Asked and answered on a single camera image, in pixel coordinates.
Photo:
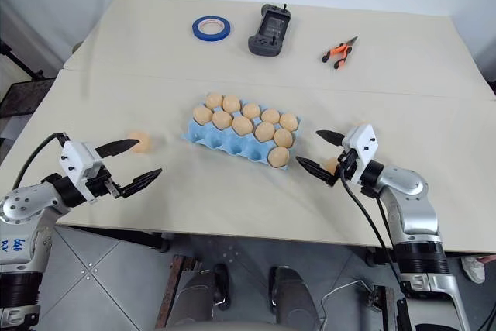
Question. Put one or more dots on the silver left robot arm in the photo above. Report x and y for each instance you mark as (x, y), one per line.
(23, 203)

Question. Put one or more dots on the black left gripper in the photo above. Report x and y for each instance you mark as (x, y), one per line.
(98, 185)

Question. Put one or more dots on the tan egg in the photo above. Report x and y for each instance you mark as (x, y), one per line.
(332, 164)
(202, 115)
(231, 103)
(288, 121)
(222, 120)
(283, 138)
(278, 157)
(270, 116)
(242, 125)
(251, 110)
(265, 132)
(214, 101)
(143, 145)

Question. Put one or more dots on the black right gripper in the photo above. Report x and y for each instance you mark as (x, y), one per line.
(347, 166)

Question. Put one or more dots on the grey handheld remote controller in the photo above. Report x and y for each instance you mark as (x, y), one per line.
(257, 42)

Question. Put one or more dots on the rusty metal beam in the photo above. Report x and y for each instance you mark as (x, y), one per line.
(174, 288)
(387, 307)

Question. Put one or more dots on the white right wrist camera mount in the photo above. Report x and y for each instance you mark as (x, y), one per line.
(362, 145)

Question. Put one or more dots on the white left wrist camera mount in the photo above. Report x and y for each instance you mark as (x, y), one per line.
(77, 160)

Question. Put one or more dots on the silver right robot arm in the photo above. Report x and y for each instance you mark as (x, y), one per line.
(414, 207)

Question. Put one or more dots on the black tripod stand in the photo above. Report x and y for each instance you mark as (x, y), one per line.
(19, 61)

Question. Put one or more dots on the orange black pliers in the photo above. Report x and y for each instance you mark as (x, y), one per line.
(338, 50)

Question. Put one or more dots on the blue egg tray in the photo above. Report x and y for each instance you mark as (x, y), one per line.
(224, 145)

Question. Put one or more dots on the blue tape roll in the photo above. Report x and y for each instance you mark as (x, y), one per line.
(197, 28)

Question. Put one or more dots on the white shoe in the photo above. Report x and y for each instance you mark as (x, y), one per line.
(473, 269)

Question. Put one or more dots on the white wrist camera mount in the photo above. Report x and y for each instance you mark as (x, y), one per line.
(77, 160)
(362, 145)

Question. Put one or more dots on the black perforated box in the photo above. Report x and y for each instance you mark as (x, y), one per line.
(23, 96)

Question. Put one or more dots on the black table frame bar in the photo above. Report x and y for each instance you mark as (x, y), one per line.
(116, 237)

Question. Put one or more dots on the dark rounded shape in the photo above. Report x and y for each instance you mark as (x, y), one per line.
(201, 296)
(290, 296)

